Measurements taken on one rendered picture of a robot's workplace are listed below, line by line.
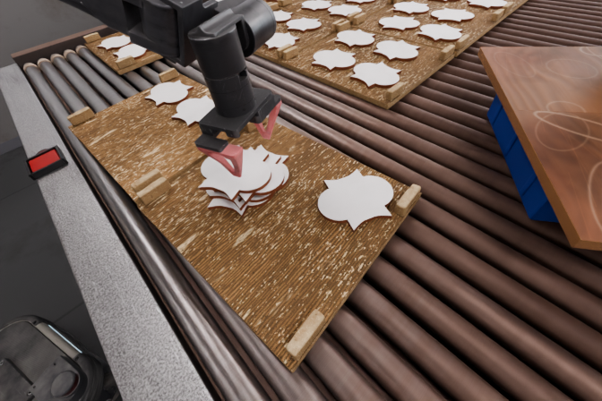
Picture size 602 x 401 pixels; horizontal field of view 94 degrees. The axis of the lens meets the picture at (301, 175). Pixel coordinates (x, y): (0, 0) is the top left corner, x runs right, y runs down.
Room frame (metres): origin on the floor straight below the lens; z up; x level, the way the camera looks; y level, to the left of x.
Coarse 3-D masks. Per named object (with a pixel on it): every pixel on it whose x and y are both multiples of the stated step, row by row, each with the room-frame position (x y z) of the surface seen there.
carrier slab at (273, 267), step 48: (240, 144) 0.50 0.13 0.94; (288, 144) 0.48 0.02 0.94; (192, 192) 0.37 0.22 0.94; (288, 192) 0.34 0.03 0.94; (192, 240) 0.26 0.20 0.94; (240, 240) 0.25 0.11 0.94; (288, 240) 0.24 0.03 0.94; (336, 240) 0.23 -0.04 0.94; (384, 240) 0.22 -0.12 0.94; (240, 288) 0.17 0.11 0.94; (288, 288) 0.16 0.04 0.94; (336, 288) 0.15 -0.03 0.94; (288, 336) 0.10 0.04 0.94
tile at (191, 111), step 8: (184, 104) 0.69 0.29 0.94; (192, 104) 0.69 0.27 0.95; (200, 104) 0.68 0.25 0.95; (208, 104) 0.68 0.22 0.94; (184, 112) 0.65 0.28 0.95; (192, 112) 0.65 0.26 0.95; (200, 112) 0.64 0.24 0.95; (208, 112) 0.64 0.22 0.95; (184, 120) 0.62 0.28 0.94; (192, 120) 0.61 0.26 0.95
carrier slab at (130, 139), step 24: (144, 96) 0.78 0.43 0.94; (192, 96) 0.75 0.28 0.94; (96, 120) 0.68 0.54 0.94; (120, 120) 0.67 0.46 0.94; (144, 120) 0.65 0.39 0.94; (168, 120) 0.64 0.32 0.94; (96, 144) 0.57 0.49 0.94; (120, 144) 0.56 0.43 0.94; (144, 144) 0.55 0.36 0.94; (168, 144) 0.54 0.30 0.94; (192, 144) 0.52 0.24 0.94; (120, 168) 0.47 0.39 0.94; (144, 168) 0.46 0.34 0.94; (168, 168) 0.45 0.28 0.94
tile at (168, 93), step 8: (152, 88) 0.81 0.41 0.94; (160, 88) 0.80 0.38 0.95; (168, 88) 0.79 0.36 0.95; (176, 88) 0.79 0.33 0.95; (184, 88) 0.78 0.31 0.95; (192, 88) 0.79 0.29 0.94; (152, 96) 0.76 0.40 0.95; (160, 96) 0.75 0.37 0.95; (168, 96) 0.75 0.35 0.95; (176, 96) 0.74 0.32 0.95; (184, 96) 0.74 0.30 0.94; (160, 104) 0.71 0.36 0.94; (168, 104) 0.71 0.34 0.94
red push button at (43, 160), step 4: (48, 152) 0.57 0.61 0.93; (52, 152) 0.57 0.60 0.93; (56, 152) 0.57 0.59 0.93; (40, 156) 0.56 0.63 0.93; (44, 156) 0.56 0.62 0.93; (48, 156) 0.56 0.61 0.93; (52, 156) 0.56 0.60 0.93; (56, 156) 0.56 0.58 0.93; (32, 160) 0.55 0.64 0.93; (36, 160) 0.55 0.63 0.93; (40, 160) 0.55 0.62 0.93; (44, 160) 0.54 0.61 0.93; (48, 160) 0.54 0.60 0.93; (52, 160) 0.54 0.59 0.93; (32, 164) 0.54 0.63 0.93; (36, 164) 0.53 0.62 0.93; (40, 164) 0.53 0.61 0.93; (44, 164) 0.53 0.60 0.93; (48, 164) 0.53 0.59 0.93; (32, 168) 0.52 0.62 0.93; (36, 168) 0.52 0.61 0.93; (32, 172) 0.51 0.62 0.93
